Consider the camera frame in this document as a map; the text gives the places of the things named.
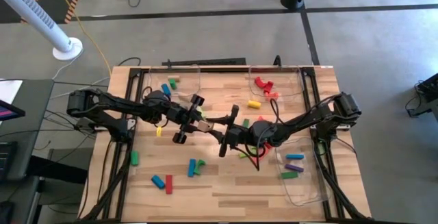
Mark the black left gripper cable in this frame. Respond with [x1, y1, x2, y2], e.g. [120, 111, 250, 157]
[141, 86, 169, 129]

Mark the white tower fan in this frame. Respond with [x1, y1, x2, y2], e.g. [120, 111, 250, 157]
[0, 0, 84, 62]

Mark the clear plastic bin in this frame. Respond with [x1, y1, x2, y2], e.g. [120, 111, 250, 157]
[275, 137, 333, 207]
[146, 64, 202, 103]
[248, 65, 305, 103]

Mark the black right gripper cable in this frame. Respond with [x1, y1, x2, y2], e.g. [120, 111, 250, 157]
[244, 98, 285, 172]

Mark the blue rectangular block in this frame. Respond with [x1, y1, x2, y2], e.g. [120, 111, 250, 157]
[151, 175, 166, 190]

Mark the white cable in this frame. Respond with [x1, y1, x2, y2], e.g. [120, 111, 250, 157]
[50, 47, 111, 101]

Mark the black aluminium table frame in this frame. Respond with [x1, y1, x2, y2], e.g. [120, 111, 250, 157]
[77, 65, 377, 224]

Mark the yellow cable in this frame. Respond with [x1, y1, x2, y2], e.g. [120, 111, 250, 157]
[47, 0, 112, 77]

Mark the black desk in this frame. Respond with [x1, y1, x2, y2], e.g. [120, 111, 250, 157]
[0, 79, 55, 224]

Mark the black power strip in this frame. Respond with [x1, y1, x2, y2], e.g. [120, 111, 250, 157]
[162, 58, 247, 67]

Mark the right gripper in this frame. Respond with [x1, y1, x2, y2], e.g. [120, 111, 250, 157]
[206, 104, 256, 158]

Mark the purple bar block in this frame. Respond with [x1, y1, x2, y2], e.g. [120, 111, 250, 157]
[284, 163, 305, 173]

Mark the monitor with pink screen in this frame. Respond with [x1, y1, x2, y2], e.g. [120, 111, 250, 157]
[0, 99, 26, 122]

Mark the black equipment with cables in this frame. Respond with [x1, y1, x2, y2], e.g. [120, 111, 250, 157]
[405, 73, 438, 119]

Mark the green arch block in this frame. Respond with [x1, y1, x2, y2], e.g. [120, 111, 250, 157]
[194, 159, 207, 176]

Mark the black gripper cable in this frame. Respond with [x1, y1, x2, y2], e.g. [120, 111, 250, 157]
[244, 98, 285, 172]
[141, 86, 169, 129]

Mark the dark laptop screen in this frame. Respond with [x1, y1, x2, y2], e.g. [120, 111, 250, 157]
[0, 140, 18, 184]

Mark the white paper sheet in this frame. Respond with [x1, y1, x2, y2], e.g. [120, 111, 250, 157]
[0, 79, 23, 105]

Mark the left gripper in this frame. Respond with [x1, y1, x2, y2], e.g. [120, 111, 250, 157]
[167, 94, 208, 145]

